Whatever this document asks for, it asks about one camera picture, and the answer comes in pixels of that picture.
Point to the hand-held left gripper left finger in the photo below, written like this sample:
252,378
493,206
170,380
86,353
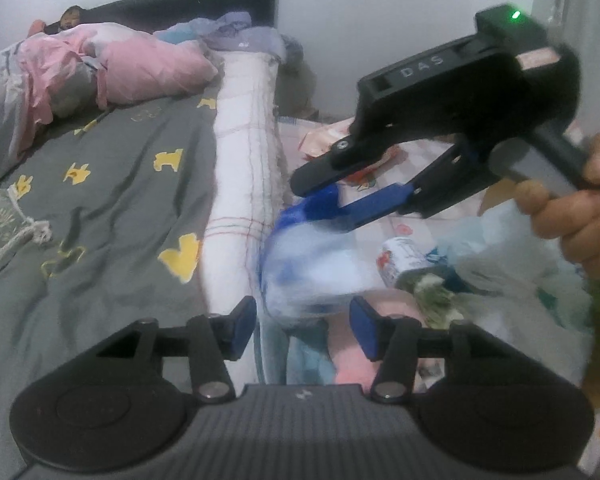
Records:
242,327

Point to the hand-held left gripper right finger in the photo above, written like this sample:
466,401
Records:
365,330

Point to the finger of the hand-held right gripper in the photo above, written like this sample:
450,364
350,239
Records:
315,172
375,205

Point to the pink cloth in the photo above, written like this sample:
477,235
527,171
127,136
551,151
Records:
350,372

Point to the white blue tissue pack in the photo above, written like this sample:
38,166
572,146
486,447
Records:
310,265

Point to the person's right hand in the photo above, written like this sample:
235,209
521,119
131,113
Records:
590,230

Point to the pink wet wipes packet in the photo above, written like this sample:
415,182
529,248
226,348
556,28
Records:
325,137

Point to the light blue towel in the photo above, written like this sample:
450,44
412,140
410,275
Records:
310,360

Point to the white quilted mattress pad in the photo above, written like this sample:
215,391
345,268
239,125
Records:
240,160

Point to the green floral cloth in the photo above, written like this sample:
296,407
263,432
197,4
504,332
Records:
435,300

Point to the dark grey cloth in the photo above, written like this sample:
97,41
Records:
292,52

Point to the white plastic bag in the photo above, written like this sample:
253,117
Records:
520,310

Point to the purple clothes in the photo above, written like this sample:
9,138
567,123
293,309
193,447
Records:
240,35

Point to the grey yellow-print bedsheet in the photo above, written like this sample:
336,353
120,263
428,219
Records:
130,185

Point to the pink grey quilt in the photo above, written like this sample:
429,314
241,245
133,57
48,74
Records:
150,65

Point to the black bed headboard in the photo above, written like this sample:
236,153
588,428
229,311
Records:
180,12

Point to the grey lace blanket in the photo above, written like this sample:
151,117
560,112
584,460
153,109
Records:
0,230

